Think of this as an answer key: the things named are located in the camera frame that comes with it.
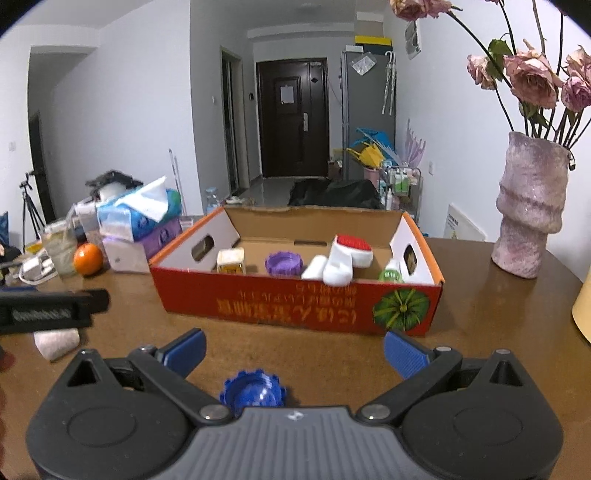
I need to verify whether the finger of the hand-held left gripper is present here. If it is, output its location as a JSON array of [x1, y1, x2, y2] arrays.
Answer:
[[0, 289, 110, 315]]

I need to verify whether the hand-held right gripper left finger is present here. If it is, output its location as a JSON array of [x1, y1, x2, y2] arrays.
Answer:
[[65, 329, 234, 426]]

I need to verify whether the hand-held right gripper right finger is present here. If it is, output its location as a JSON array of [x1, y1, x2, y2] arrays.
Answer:
[[358, 329, 527, 426]]

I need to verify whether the translucent white plastic box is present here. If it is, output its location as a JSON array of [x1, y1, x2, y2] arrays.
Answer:
[[34, 329, 80, 361]]

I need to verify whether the blue gear-shaped lid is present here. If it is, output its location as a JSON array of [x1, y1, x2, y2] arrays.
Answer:
[[219, 369, 287, 409]]

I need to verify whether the green transparent plastic box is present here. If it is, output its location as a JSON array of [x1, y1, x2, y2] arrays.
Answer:
[[379, 258, 404, 283]]

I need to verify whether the red cardboard box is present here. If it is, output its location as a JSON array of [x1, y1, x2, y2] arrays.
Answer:
[[148, 206, 445, 336]]

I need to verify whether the white charger plug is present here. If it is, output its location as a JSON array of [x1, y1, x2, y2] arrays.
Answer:
[[216, 248, 245, 275]]

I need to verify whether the white lint brush red pad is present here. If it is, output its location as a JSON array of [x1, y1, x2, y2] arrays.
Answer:
[[323, 234, 373, 285]]

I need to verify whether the white plastic bottle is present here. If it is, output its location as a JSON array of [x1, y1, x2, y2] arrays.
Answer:
[[301, 255, 328, 280]]

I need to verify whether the purple gear-shaped lid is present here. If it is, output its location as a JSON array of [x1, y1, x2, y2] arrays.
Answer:
[[265, 250, 304, 278]]

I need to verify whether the orange fruit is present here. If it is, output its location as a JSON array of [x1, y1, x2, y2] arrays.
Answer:
[[73, 243, 103, 277]]

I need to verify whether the white carton box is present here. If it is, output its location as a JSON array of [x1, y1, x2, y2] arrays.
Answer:
[[102, 237, 153, 274]]

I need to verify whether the clear glass cup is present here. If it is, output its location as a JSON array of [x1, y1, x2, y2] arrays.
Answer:
[[41, 220, 78, 278]]

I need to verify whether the clear plastic jar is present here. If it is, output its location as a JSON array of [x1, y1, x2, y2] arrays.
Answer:
[[74, 203, 100, 243]]

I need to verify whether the blue tissue pack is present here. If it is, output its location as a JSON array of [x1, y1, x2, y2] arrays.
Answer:
[[97, 176, 182, 242]]

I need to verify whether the purple tissue pack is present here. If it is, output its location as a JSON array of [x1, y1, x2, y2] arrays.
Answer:
[[143, 218, 183, 260]]

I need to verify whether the black tripod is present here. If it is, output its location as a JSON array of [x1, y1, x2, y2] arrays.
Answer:
[[19, 171, 44, 241]]

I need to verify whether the black folding stand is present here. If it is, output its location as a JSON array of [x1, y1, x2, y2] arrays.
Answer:
[[86, 170, 143, 199]]

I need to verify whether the storage cart with bottles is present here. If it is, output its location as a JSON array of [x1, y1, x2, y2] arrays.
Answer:
[[379, 164, 423, 217]]

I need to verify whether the yellow thermos jug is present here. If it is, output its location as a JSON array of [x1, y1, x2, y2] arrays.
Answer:
[[571, 268, 591, 343]]

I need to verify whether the pink textured vase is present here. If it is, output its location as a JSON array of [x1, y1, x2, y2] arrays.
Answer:
[[491, 131, 575, 280]]

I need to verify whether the purple wing decoration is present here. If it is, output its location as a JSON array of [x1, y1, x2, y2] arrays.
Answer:
[[404, 117, 426, 167]]

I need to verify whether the dark wooden door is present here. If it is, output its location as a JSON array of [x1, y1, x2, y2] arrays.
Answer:
[[256, 58, 329, 178]]

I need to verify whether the grey refrigerator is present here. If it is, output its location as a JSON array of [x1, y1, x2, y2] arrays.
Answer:
[[341, 50, 397, 183]]

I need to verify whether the hanging clear umbrella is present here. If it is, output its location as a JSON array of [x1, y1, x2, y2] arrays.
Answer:
[[382, 52, 398, 116]]

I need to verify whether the bunch of dried pink roses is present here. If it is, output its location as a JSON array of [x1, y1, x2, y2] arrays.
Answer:
[[390, 0, 591, 148]]

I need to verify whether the yellow and black box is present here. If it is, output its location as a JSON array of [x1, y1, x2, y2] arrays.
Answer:
[[355, 34, 393, 54]]

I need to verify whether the white power adapter with cable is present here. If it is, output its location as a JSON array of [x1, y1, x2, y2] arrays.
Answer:
[[18, 256, 58, 282]]

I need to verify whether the mop handle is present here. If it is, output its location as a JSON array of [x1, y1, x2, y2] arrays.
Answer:
[[168, 148, 185, 215]]

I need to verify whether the wall poster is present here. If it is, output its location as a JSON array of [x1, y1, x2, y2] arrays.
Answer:
[[405, 21, 423, 61]]

